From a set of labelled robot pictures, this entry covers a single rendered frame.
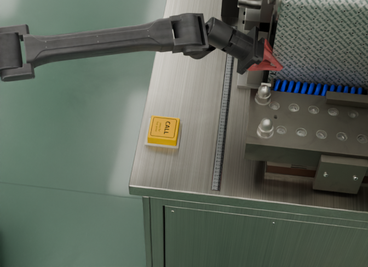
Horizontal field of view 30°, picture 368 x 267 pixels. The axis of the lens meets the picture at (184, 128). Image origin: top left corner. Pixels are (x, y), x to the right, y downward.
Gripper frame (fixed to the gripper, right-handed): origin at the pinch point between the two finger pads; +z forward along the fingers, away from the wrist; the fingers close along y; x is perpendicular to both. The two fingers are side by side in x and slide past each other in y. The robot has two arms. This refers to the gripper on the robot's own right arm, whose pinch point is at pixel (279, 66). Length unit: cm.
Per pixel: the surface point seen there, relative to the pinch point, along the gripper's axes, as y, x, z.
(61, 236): -6, -126, -4
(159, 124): 9.1, -25.9, -15.7
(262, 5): -7.1, 7.4, -10.5
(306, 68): 0.3, 3.7, 5.2
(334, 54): 0.3, 10.9, 7.2
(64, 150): -44, -129, -10
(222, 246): 25.6, -40.1, 13.4
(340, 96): 5.2, 5.3, 13.6
